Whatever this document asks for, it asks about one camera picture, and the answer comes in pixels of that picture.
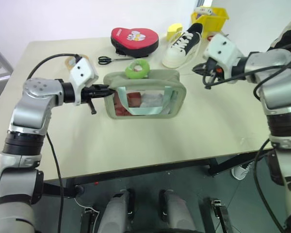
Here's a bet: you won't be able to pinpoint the yellow plastic bin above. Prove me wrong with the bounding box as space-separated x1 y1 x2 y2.
191 6 230 39

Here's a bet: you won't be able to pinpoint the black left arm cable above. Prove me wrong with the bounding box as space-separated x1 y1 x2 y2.
26 53 82 233

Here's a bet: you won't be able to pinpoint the yellow block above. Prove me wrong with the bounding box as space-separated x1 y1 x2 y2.
166 23 184 41

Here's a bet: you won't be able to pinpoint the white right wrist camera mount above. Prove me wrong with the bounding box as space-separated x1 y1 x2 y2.
203 33 244 83

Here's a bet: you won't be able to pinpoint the white shoe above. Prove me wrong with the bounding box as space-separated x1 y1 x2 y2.
231 161 255 181

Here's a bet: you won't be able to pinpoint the black and white sneaker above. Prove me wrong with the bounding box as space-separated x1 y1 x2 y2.
162 22 204 76

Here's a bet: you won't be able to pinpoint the green zip pouch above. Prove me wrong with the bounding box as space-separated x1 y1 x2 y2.
103 68 187 120

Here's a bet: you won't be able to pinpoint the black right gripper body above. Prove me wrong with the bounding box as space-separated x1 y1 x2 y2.
203 57 225 83

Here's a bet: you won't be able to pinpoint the green plush ring keychain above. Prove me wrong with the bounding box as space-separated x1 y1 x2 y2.
125 58 151 80

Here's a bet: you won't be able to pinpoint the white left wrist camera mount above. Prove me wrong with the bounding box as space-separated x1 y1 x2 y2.
69 57 99 106

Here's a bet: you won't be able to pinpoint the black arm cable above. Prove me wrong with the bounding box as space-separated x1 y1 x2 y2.
26 53 82 233
202 43 291 233

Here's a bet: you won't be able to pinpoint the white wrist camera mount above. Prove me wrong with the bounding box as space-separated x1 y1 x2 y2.
69 57 99 106
203 33 244 83

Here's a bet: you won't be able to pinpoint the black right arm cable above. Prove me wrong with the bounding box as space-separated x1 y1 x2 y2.
202 43 291 233

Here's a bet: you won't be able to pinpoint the black table frame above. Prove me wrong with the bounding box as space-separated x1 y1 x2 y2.
42 150 277 198

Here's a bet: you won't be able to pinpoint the red packet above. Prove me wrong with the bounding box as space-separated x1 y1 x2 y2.
114 92 142 117

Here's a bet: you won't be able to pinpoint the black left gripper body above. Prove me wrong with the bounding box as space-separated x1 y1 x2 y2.
80 83 100 116

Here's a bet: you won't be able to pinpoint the black stand bracket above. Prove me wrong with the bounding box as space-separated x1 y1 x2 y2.
80 209 98 233
209 197 234 233

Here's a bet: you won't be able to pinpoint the clear tape roll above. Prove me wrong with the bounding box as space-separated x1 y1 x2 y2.
65 54 89 71

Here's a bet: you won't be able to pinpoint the grey rounded robot leg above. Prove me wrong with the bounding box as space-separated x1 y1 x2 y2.
158 189 197 233
96 189 136 233

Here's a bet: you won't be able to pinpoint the white plastic packet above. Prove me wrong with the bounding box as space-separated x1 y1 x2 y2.
140 93 165 109

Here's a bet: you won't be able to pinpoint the black-handled scissors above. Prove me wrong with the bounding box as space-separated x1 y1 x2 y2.
97 56 134 66

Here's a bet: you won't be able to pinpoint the thin white cable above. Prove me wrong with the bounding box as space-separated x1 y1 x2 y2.
74 198 100 215

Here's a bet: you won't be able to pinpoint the red black punching pad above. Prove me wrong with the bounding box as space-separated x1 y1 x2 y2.
110 27 160 59

